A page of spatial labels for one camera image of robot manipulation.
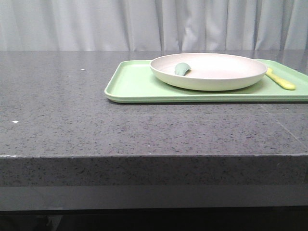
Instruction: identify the teal green spoon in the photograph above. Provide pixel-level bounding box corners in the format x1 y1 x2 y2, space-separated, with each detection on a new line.
174 63 191 76

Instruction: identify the beige round plate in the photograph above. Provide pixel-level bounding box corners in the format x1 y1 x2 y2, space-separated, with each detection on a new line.
150 53 267 91

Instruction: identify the white curtain backdrop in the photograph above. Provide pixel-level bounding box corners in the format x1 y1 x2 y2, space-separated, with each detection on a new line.
0 0 308 51

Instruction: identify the light green serving tray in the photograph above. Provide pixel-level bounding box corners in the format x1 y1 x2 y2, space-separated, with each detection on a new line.
104 59 308 103

